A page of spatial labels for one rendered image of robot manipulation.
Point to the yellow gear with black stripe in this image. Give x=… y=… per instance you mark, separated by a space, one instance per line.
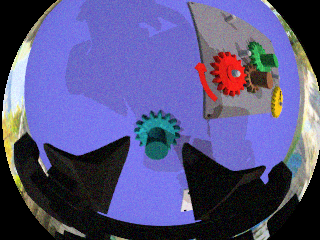
x=276 y=98

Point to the red curved arrow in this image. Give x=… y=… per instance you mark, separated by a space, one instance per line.
x=201 y=69

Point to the brown gear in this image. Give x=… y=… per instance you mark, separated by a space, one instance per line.
x=256 y=79

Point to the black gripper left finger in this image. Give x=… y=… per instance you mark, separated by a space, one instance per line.
x=96 y=172

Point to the green gear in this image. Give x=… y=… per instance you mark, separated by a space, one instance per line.
x=260 y=59

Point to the teal gear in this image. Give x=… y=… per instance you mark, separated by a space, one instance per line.
x=157 y=133

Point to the red gear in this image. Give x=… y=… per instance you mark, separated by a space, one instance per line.
x=225 y=63

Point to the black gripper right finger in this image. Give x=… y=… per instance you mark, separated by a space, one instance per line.
x=209 y=182

